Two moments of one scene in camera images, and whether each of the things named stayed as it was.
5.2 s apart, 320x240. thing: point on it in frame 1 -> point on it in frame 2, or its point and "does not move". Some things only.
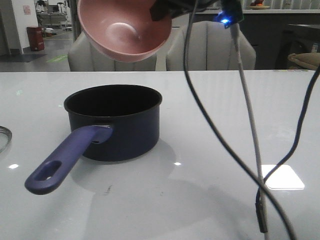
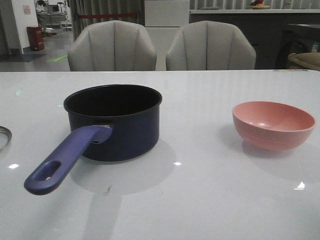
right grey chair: [212, 48] does not move
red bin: [35, 38] does not move
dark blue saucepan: [115, 123] does not move
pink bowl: [124, 30] -> [270, 126]
